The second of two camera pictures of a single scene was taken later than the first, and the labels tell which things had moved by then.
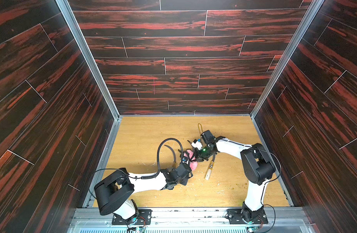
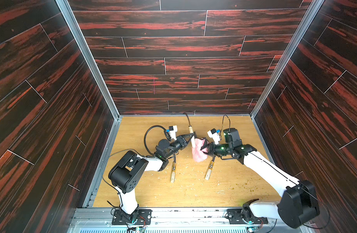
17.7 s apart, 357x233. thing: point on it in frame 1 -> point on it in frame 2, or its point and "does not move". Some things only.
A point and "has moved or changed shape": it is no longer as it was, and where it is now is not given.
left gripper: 185,182 -> 180,143
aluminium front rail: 190,220 does not move
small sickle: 208,173 does not move
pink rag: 191,158 has moved or changed shape
